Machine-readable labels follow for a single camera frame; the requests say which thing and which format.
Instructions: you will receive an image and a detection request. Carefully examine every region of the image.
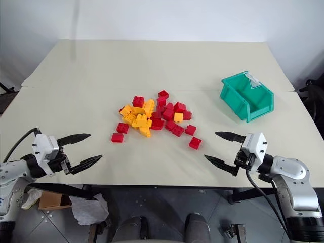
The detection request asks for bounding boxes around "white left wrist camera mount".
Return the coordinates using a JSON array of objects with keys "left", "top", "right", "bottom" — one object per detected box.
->
[{"left": 32, "top": 134, "right": 60, "bottom": 176}]

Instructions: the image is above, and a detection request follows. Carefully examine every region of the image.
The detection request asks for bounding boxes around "white glove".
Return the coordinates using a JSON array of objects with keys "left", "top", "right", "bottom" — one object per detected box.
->
[{"left": 21, "top": 188, "right": 43, "bottom": 210}]

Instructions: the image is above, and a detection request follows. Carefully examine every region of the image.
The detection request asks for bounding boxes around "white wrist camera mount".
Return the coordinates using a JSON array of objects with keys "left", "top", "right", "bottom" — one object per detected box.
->
[
  {"left": 241, "top": 132, "right": 268, "bottom": 173},
  {"left": 32, "top": 134, "right": 60, "bottom": 176}
]

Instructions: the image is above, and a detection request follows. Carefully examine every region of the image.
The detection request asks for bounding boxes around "dark rounded shape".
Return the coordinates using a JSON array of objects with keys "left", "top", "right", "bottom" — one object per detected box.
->
[
  {"left": 184, "top": 213, "right": 211, "bottom": 243},
  {"left": 118, "top": 215, "right": 149, "bottom": 243}
]

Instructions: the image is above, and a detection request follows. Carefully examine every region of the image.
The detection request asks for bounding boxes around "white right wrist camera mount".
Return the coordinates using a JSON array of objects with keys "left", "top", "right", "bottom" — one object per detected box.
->
[{"left": 241, "top": 132, "right": 268, "bottom": 173}]

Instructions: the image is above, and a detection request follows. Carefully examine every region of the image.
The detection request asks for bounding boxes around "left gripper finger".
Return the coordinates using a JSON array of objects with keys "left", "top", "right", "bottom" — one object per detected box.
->
[
  {"left": 56, "top": 133, "right": 92, "bottom": 147},
  {"left": 67, "top": 154, "right": 103, "bottom": 176}
]

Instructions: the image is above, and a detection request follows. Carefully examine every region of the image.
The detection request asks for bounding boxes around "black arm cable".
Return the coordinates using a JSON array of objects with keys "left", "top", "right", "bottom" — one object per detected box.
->
[
  {"left": 2, "top": 128, "right": 42, "bottom": 163},
  {"left": 245, "top": 169, "right": 292, "bottom": 237}
]

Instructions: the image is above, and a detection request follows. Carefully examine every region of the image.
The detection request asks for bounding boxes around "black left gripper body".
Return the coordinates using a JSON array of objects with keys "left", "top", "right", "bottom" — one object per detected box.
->
[{"left": 48, "top": 146, "right": 71, "bottom": 176}]

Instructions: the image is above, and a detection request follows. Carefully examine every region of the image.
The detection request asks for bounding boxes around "black chair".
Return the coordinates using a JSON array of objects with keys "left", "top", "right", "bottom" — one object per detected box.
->
[{"left": 298, "top": 79, "right": 324, "bottom": 123}]

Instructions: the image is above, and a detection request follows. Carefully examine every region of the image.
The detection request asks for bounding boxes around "white crumpled bag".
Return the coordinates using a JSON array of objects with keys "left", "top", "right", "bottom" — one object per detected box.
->
[{"left": 69, "top": 193, "right": 110, "bottom": 226}]

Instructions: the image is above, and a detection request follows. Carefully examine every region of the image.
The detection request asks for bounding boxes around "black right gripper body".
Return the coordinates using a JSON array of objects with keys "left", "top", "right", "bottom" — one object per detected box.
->
[{"left": 234, "top": 148, "right": 257, "bottom": 175}]

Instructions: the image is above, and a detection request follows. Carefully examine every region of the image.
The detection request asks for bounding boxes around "black stand base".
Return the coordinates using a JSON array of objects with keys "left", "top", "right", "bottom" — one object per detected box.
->
[{"left": 0, "top": 80, "right": 16, "bottom": 95}]

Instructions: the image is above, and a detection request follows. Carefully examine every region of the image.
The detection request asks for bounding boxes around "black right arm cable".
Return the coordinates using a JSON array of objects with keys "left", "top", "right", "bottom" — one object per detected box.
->
[{"left": 245, "top": 169, "right": 292, "bottom": 237}]

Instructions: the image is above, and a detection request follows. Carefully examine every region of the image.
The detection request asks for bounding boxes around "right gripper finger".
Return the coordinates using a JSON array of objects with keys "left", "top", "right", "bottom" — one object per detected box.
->
[
  {"left": 204, "top": 154, "right": 239, "bottom": 177},
  {"left": 214, "top": 131, "right": 247, "bottom": 145}
]

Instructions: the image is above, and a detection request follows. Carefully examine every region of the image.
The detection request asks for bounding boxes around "brown cardboard box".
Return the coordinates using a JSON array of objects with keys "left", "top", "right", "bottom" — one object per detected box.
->
[{"left": 38, "top": 190, "right": 73, "bottom": 211}]

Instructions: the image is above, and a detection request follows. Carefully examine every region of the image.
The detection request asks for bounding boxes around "green plastic storage bin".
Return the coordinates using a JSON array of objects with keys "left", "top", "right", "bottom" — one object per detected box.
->
[{"left": 220, "top": 70, "right": 275, "bottom": 124}]

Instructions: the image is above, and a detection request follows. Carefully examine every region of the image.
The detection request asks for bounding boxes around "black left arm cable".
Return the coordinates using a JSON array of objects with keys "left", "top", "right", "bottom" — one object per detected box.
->
[{"left": 2, "top": 128, "right": 42, "bottom": 163}]

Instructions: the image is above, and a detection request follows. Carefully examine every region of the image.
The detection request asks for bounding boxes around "black table frame bar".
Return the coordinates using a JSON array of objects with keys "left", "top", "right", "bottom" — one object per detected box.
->
[
  {"left": 228, "top": 187, "right": 277, "bottom": 205},
  {"left": 27, "top": 182, "right": 95, "bottom": 201}
]

